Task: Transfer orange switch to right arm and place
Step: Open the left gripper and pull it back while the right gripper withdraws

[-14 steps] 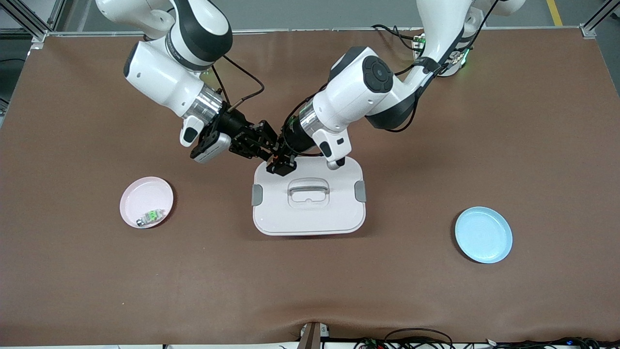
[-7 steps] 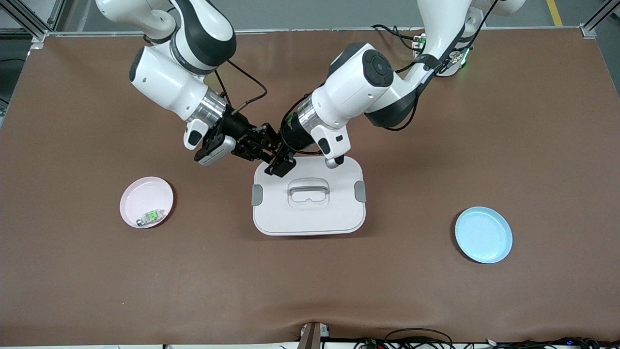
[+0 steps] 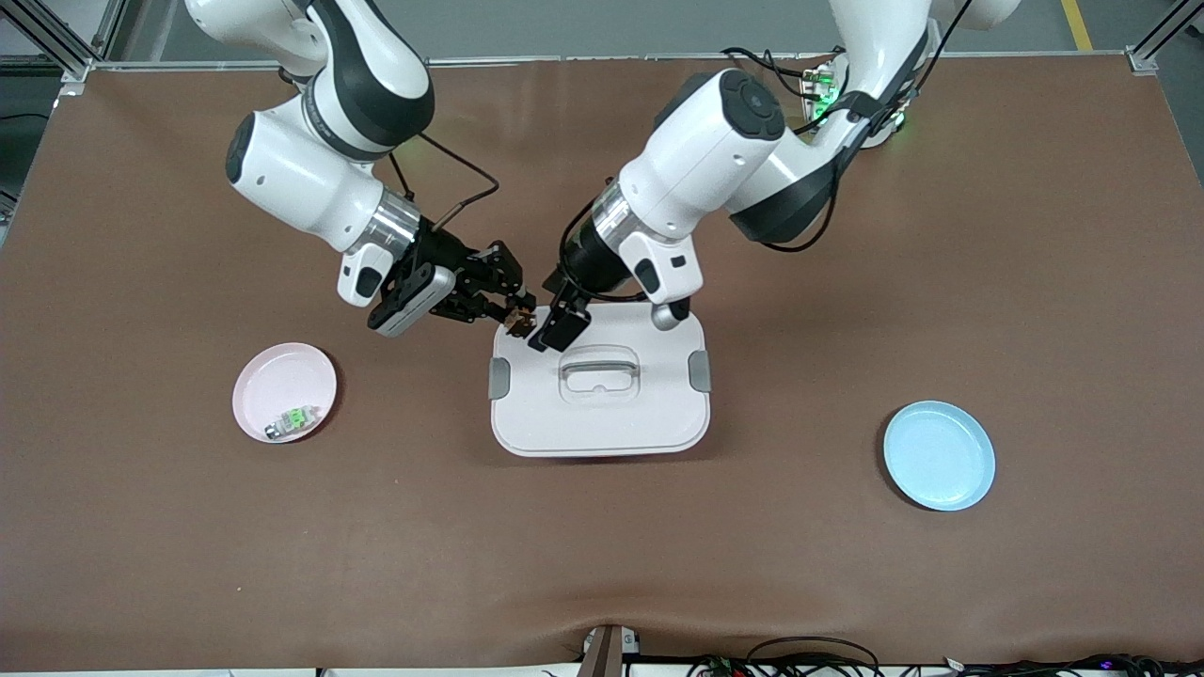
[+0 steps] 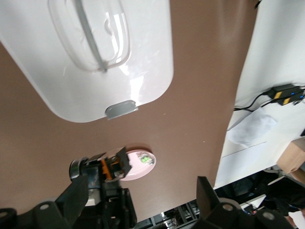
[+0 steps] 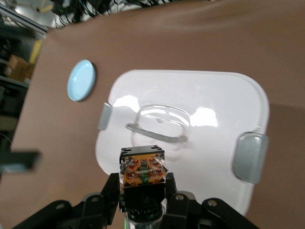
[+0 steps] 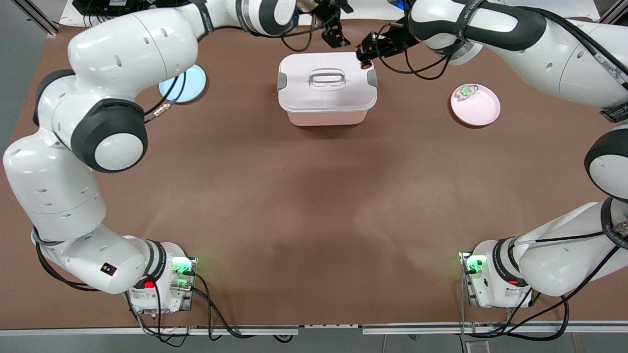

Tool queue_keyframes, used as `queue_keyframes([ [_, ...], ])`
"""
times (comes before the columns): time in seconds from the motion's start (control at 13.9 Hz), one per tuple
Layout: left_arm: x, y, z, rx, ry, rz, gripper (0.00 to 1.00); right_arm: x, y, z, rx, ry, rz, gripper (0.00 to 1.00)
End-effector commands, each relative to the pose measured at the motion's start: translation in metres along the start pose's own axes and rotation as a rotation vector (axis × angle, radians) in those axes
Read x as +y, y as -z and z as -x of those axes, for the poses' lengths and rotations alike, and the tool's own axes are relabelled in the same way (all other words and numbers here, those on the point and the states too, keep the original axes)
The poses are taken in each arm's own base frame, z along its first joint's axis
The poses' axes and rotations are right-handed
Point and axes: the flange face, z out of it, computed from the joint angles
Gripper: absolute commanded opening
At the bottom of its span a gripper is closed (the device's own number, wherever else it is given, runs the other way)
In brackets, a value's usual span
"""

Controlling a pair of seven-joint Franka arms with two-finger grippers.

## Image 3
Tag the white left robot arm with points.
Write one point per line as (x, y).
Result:
(715, 141)

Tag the metal clamp bracket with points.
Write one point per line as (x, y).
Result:
(607, 651)

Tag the pink round plate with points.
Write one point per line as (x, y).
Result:
(277, 376)

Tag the silver table edge rail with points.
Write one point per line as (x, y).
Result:
(564, 59)

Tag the light blue round plate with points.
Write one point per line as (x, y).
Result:
(941, 461)

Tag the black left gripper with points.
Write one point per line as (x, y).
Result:
(591, 264)

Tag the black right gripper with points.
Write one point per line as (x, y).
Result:
(448, 254)

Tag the orange push-button switch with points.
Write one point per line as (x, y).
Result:
(520, 324)

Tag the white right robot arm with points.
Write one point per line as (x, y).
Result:
(301, 179)

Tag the aluminium frame post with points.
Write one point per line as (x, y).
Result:
(1152, 52)
(75, 70)

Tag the green push-button switch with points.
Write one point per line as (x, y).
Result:
(296, 418)

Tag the brown table mat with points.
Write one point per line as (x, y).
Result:
(602, 564)

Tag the white lidded storage box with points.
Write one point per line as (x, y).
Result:
(602, 423)

